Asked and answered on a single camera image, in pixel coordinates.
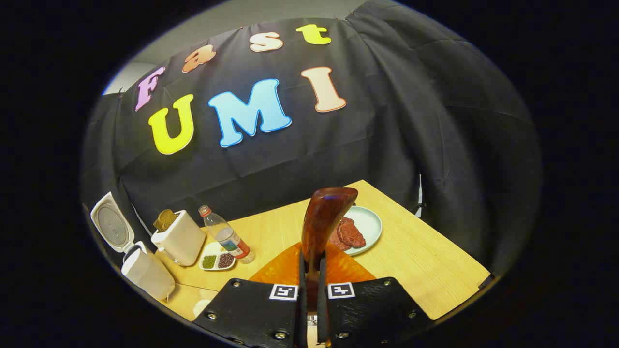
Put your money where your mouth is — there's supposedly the white rice cooker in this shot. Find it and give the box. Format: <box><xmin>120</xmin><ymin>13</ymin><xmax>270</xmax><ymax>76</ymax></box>
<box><xmin>90</xmin><ymin>192</ymin><xmax>176</xmax><ymax>301</ymax></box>

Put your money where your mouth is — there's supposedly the clear plastic tray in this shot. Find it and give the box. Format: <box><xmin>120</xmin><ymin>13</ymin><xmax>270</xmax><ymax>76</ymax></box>
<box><xmin>162</xmin><ymin>283</ymin><xmax>218</xmax><ymax>322</ymax></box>

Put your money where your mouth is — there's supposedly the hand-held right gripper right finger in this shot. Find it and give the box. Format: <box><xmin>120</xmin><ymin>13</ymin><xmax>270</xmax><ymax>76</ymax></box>
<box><xmin>317</xmin><ymin>242</ymin><xmax>433</xmax><ymax>348</ymax></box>

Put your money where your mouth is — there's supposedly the clear plastic water bottle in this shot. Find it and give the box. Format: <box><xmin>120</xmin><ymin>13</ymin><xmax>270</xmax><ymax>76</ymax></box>
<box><xmin>198</xmin><ymin>205</ymin><xmax>255</xmax><ymax>264</ymax></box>

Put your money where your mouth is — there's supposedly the white toaster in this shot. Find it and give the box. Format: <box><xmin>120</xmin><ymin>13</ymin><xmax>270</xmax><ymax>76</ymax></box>
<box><xmin>151</xmin><ymin>210</ymin><xmax>206</xmax><ymax>266</ymax></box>

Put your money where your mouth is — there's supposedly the white divided grain dish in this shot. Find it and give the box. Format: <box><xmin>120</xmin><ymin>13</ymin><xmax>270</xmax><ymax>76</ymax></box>
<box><xmin>199</xmin><ymin>242</ymin><xmax>236</xmax><ymax>271</ymax></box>

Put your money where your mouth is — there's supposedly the black backdrop cloth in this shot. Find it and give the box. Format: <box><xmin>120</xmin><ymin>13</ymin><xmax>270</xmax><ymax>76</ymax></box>
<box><xmin>81</xmin><ymin>0</ymin><xmax>541</xmax><ymax>281</ymax></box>

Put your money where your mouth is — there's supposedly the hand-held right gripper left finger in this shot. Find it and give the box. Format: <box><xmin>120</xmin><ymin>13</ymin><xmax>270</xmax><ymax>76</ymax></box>
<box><xmin>192</xmin><ymin>242</ymin><xmax>308</xmax><ymax>348</ymax></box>

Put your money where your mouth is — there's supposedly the brown bread slice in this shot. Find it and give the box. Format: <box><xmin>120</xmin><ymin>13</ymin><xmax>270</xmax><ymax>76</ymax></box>
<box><xmin>154</xmin><ymin>209</ymin><xmax>178</xmax><ymax>232</ymax></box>

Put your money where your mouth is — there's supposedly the pale green plate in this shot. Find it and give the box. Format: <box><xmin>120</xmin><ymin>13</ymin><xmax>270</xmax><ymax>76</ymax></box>
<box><xmin>334</xmin><ymin>206</ymin><xmax>383</xmax><ymax>257</ymax></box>

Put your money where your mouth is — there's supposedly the brown wooden spoon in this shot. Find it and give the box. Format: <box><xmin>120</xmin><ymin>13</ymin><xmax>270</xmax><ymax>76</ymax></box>
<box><xmin>301</xmin><ymin>187</ymin><xmax>359</xmax><ymax>348</ymax></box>

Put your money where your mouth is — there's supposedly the brown meat slice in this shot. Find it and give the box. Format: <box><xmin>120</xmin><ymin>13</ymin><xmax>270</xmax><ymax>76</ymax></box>
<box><xmin>330</xmin><ymin>228</ymin><xmax>348</xmax><ymax>252</ymax></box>
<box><xmin>339</xmin><ymin>217</ymin><xmax>367</xmax><ymax>248</ymax></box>

